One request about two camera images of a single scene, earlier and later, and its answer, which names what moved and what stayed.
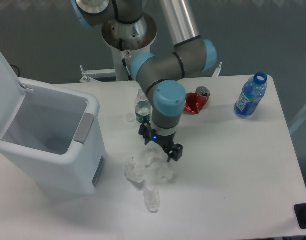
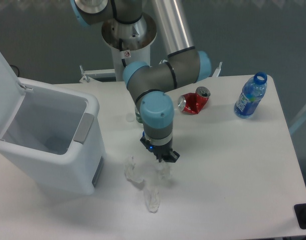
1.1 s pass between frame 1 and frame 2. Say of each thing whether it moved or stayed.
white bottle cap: stayed
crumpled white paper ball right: stayed
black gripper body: moved
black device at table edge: stayed
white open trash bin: stayed
